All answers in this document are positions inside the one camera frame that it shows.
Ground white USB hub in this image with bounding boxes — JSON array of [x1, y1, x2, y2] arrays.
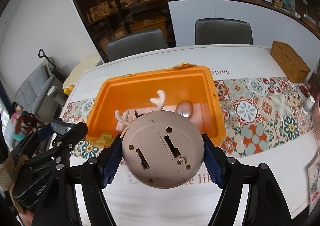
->
[[124, 166, 139, 184]]

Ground black retractable cable reel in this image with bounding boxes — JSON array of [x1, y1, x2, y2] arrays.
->
[[134, 110, 144, 118]]

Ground silver oval metal case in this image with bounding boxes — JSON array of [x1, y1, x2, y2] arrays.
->
[[175, 101, 194, 118]]

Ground person's left hand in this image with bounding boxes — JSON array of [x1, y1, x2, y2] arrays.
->
[[1, 154, 32, 225]]

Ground right grey dining chair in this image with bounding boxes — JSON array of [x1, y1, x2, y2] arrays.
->
[[195, 18, 253, 45]]

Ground orange plastic storage crate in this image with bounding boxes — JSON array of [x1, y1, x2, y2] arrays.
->
[[86, 63, 226, 147]]

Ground woven wicker tissue box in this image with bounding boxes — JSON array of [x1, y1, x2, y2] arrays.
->
[[270, 41, 311, 83]]

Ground red wooden child chair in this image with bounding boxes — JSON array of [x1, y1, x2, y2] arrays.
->
[[11, 111, 45, 141]]

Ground upright vacuum cleaner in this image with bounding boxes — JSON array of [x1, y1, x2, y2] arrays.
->
[[38, 48, 67, 84]]

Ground left grey dining chair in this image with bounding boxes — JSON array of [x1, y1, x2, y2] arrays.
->
[[107, 29, 168, 62]]

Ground small white cup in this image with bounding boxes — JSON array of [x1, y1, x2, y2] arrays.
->
[[302, 95, 315, 113]]

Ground pink deer round gadget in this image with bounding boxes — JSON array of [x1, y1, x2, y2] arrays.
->
[[114, 89, 204, 189]]

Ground grey dining chair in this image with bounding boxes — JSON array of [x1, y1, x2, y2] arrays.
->
[[107, 29, 168, 62], [195, 18, 253, 45]]

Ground patterned tile table runner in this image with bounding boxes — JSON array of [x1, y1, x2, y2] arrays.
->
[[63, 77, 312, 158]]

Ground yellow cream baby chair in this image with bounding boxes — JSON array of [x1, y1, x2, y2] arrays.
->
[[63, 55, 103, 95]]

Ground grey sofa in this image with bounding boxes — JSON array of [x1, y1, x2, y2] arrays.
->
[[14, 65, 55, 120]]

